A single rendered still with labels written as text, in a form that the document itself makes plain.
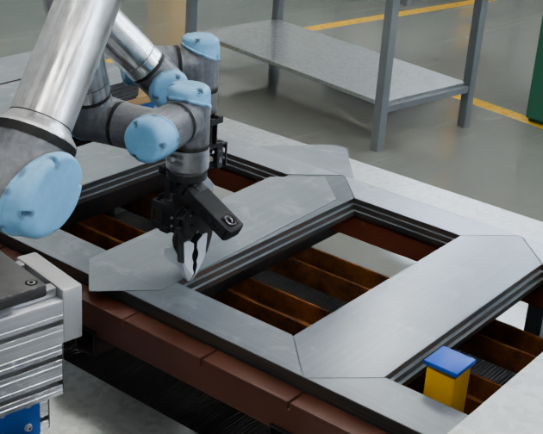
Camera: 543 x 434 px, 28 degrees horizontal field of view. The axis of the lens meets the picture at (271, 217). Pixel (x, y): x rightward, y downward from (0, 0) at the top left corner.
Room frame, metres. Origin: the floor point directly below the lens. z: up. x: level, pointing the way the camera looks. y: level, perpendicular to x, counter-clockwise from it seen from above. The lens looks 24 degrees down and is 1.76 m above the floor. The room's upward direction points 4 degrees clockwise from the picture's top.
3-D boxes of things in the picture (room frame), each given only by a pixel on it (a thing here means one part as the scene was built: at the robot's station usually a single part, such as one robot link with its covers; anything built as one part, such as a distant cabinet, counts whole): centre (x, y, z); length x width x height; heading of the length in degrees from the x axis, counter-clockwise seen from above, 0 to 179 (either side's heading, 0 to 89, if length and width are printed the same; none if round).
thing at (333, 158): (2.59, -0.07, 0.77); 0.45 x 0.20 x 0.04; 53
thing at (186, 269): (1.74, 0.16, 0.89); 0.06 x 0.03 x 0.09; 53
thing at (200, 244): (1.76, 0.15, 0.89); 0.06 x 0.03 x 0.09; 53
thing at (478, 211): (2.50, -0.19, 0.74); 1.20 x 0.26 x 0.03; 53
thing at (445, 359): (1.45, -0.29, 0.88); 0.06 x 0.06 x 0.02; 53
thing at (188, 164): (1.75, 0.15, 1.08); 0.08 x 0.08 x 0.05
